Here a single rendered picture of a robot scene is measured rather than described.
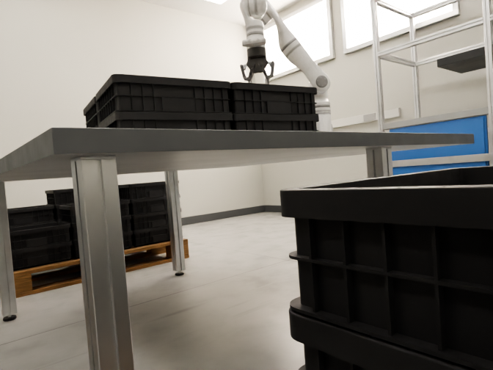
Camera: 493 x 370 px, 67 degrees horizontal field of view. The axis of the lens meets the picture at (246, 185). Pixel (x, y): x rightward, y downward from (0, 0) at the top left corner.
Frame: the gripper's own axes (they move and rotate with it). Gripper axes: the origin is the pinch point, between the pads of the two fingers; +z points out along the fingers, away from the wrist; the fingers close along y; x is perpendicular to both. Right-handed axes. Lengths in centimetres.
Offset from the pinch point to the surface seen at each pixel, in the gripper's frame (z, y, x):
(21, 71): -83, 254, -189
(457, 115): 3, -127, -146
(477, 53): -38, -139, -138
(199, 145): 28, 4, 79
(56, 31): -129, 230, -216
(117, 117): 14, 38, 44
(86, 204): 37, 21, 90
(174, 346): 95, 36, 19
